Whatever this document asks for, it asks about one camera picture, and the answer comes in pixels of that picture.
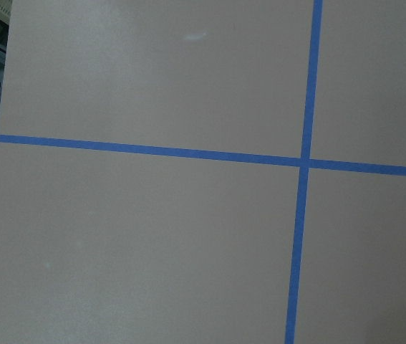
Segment blue tape grid lines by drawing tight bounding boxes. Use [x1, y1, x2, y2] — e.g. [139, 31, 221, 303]
[0, 1, 406, 343]

